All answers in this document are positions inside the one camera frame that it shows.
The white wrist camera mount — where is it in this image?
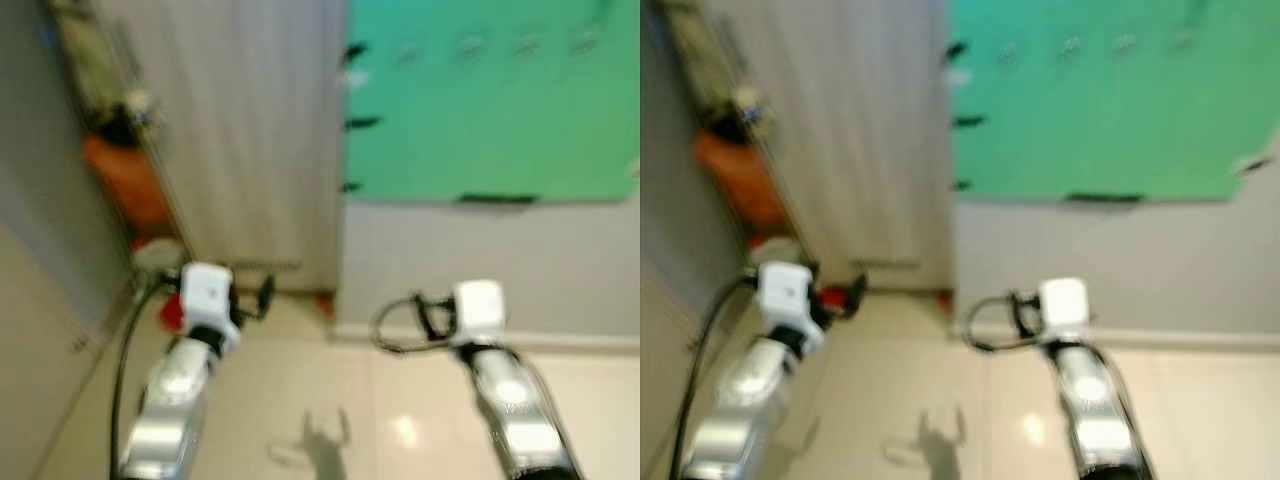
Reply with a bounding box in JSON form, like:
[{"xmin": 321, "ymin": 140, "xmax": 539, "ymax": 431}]
[
  {"xmin": 1039, "ymin": 277, "xmax": 1092, "ymax": 342},
  {"xmin": 453, "ymin": 280, "xmax": 507, "ymax": 347},
  {"xmin": 757, "ymin": 261, "xmax": 827, "ymax": 357},
  {"xmin": 180, "ymin": 262, "xmax": 243, "ymax": 353}
]

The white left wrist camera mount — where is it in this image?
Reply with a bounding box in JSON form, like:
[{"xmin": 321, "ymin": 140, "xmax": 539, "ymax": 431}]
[
  {"xmin": 180, "ymin": 262, "xmax": 243, "ymax": 353},
  {"xmin": 757, "ymin": 261, "xmax": 827, "ymax": 357}
]

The black object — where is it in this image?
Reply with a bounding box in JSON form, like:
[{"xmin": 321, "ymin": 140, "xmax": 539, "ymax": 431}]
[
  {"xmin": 706, "ymin": 100, "xmax": 756, "ymax": 143},
  {"xmin": 95, "ymin": 104, "xmax": 144, "ymax": 149}
]

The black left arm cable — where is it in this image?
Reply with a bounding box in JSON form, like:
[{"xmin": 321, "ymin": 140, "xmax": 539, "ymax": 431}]
[
  {"xmin": 667, "ymin": 277, "xmax": 753, "ymax": 480},
  {"xmin": 108, "ymin": 280, "xmax": 177, "ymax": 480}
]

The looped right gripper cable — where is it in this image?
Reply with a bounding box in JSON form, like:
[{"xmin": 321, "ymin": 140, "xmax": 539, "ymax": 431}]
[
  {"xmin": 373, "ymin": 294, "xmax": 459, "ymax": 355},
  {"xmin": 962, "ymin": 294, "xmax": 1044, "ymax": 354}
]

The orange object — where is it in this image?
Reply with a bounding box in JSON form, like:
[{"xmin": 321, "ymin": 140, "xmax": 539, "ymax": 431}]
[
  {"xmin": 81, "ymin": 133, "xmax": 178, "ymax": 237},
  {"xmin": 694, "ymin": 129, "xmax": 788, "ymax": 237}
]

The olive patterned cloth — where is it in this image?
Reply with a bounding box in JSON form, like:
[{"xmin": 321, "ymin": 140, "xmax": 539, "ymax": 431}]
[
  {"xmin": 662, "ymin": 0, "xmax": 746, "ymax": 99},
  {"xmin": 45, "ymin": 0, "xmax": 136, "ymax": 103}
]

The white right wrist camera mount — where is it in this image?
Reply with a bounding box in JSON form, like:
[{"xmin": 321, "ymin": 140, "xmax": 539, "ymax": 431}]
[
  {"xmin": 1039, "ymin": 277, "xmax": 1092, "ymax": 342},
  {"xmin": 453, "ymin": 280, "xmax": 507, "ymax": 347}
]

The light wooden door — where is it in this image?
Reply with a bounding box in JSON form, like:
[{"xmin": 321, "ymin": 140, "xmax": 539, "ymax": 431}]
[
  {"xmin": 698, "ymin": 0, "xmax": 954, "ymax": 293},
  {"xmin": 92, "ymin": 0, "xmax": 347, "ymax": 293}
]

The white round object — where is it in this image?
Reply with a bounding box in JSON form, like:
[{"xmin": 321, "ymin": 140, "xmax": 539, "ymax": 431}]
[
  {"xmin": 131, "ymin": 238, "xmax": 187, "ymax": 278},
  {"xmin": 748, "ymin": 236, "xmax": 806, "ymax": 269}
]

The green wall board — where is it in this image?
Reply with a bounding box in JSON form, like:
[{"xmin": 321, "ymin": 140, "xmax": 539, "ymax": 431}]
[
  {"xmin": 345, "ymin": 0, "xmax": 641, "ymax": 205},
  {"xmin": 951, "ymin": 0, "xmax": 1280, "ymax": 205}
]

